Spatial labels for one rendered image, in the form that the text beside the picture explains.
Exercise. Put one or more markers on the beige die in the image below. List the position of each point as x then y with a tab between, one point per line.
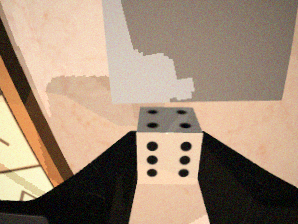
168	145

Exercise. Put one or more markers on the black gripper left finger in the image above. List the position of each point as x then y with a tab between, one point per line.
101	193

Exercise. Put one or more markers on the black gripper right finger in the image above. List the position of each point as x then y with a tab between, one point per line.
236	191

